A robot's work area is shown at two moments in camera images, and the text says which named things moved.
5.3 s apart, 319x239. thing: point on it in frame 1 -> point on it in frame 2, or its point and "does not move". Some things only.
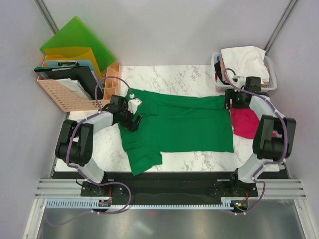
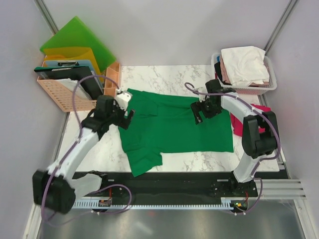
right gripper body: (237, 99) -> (209, 109)
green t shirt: (173, 123) does not move
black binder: (83, 74) does not move
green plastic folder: (75, 34) does not move
